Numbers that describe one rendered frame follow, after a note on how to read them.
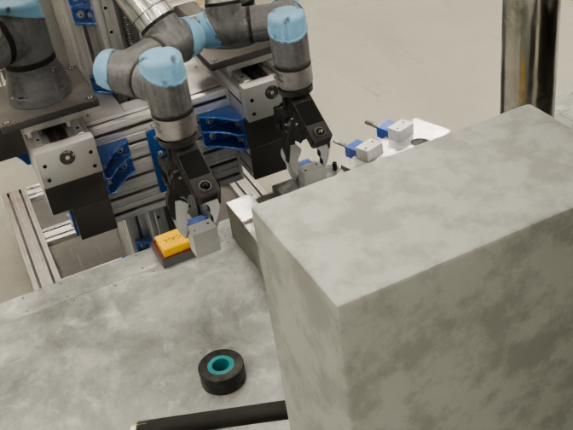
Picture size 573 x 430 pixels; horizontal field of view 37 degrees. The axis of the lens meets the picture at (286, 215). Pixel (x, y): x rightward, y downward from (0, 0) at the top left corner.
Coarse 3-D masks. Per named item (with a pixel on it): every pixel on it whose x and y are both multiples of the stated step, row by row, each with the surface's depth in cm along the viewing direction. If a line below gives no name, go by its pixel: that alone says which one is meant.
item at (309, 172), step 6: (300, 162) 189; (306, 162) 188; (312, 162) 186; (318, 162) 185; (300, 168) 184; (306, 168) 184; (312, 168) 184; (318, 168) 183; (324, 168) 184; (300, 174) 184; (306, 174) 182; (312, 174) 183; (318, 174) 184; (324, 174) 184; (300, 180) 185; (306, 180) 183; (312, 180) 184; (318, 180) 184
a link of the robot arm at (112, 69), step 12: (132, 48) 154; (144, 48) 155; (96, 60) 154; (108, 60) 153; (120, 60) 151; (132, 60) 150; (96, 72) 154; (108, 72) 152; (120, 72) 150; (132, 72) 149; (108, 84) 153; (120, 84) 151; (132, 96) 153
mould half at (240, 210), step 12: (288, 180) 186; (288, 192) 182; (228, 204) 181; (240, 204) 181; (252, 204) 180; (240, 216) 177; (240, 228) 178; (252, 228) 174; (240, 240) 182; (252, 240) 173; (252, 252) 176
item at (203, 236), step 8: (200, 216) 169; (192, 224) 165; (200, 224) 164; (208, 224) 164; (192, 232) 163; (200, 232) 162; (208, 232) 163; (216, 232) 164; (192, 240) 163; (200, 240) 163; (208, 240) 164; (216, 240) 165; (192, 248) 166; (200, 248) 164; (208, 248) 165; (216, 248) 166; (200, 256) 165
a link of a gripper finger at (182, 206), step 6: (180, 204) 159; (186, 204) 160; (180, 210) 160; (186, 210) 161; (180, 216) 161; (186, 216) 161; (174, 222) 162; (180, 222) 161; (186, 222) 162; (180, 228) 162; (186, 228) 163; (186, 234) 163
